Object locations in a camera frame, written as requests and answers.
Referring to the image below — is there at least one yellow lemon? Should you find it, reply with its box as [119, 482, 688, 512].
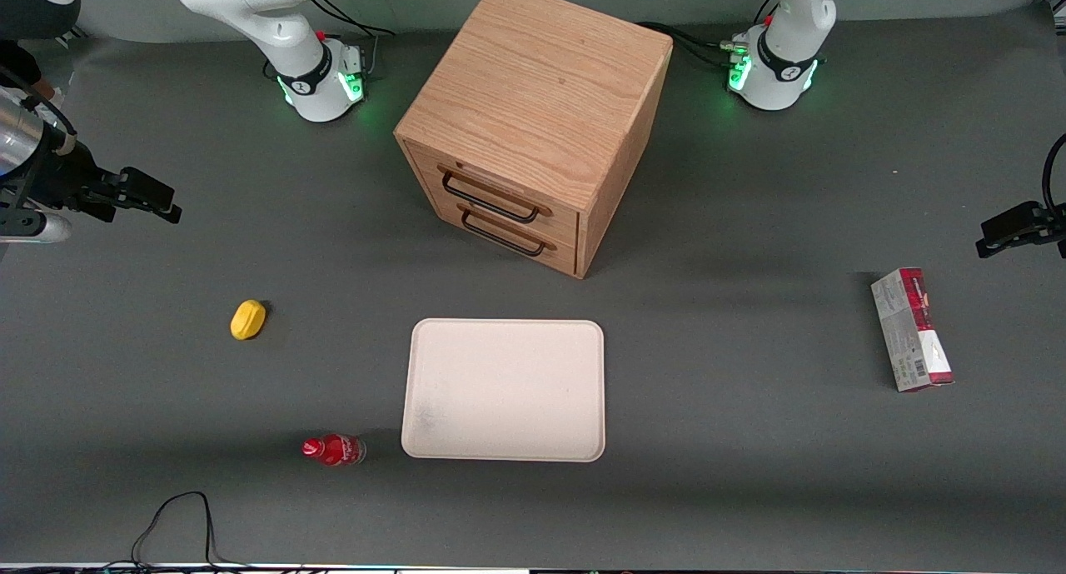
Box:
[230, 299, 268, 342]

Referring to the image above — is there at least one black left arm base cable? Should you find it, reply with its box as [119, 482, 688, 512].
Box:
[635, 0, 782, 68]

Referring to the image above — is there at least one dark metal drawer handle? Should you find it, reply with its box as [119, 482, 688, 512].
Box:
[458, 205, 558, 257]
[438, 167, 553, 224]

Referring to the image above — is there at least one beige rectangular tray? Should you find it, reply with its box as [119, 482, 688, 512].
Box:
[401, 317, 606, 463]

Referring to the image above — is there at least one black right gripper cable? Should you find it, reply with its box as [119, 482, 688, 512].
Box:
[0, 64, 80, 225]

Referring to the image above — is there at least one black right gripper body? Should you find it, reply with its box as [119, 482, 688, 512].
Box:
[15, 139, 117, 223]

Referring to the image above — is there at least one red tartan cardboard box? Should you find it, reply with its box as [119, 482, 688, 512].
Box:
[870, 267, 955, 393]

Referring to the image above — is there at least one wooden drawer cabinet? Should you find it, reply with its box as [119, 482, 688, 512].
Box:
[393, 0, 674, 280]

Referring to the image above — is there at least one red coke bottle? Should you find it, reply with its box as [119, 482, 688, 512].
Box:
[301, 432, 368, 468]

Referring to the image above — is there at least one thin black looped cable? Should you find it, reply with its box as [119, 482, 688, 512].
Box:
[98, 491, 255, 572]

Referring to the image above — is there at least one black right arm base cable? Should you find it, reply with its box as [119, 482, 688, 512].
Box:
[310, 0, 397, 82]

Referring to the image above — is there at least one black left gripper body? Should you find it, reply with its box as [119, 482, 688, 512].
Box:
[1036, 204, 1066, 260]

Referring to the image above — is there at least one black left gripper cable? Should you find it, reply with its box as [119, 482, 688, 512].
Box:
[1040, 131, 1066, 218]

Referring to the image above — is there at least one black arm base cable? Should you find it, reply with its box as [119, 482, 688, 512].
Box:
[310, 0, 397, 82]
[635, 0, 782, 68]

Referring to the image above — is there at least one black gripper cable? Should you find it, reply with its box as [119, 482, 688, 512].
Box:
[1040, 131, 1066, 218]
[0, 64, 80, 225]

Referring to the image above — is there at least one wooden drawer front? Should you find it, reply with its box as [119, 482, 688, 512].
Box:
[419, 184, 579, 278]
[405, 143, 581, 247]

